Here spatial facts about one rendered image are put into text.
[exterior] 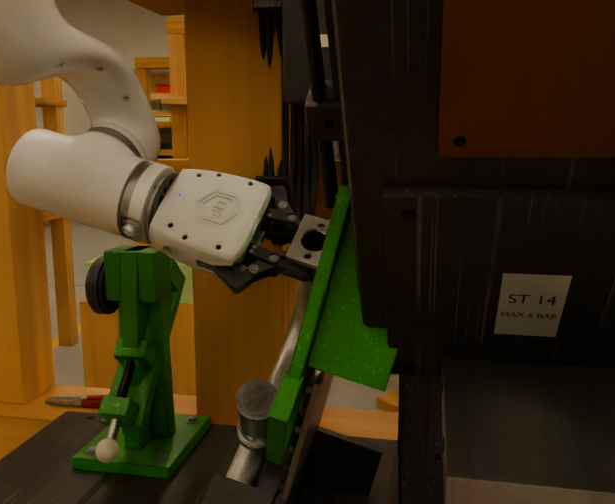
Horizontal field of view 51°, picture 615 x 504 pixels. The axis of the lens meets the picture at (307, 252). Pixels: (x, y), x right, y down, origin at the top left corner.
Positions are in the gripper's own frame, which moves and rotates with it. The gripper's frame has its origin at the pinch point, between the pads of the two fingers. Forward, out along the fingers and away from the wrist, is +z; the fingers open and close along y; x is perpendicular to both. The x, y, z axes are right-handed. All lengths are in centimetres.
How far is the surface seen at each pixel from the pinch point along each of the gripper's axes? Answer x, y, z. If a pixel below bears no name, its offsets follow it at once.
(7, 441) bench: 40, -20, -36
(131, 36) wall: 648, 710, -515
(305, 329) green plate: -5.8, -11.0, 3.3
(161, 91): 655, 619, -417
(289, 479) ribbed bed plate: 7.2, -19.7, 5.4
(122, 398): 21.8, -14.0, -17.7
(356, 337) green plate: -5.1, -9.9, 7.5
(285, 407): -2.9, -16.8, 3.7
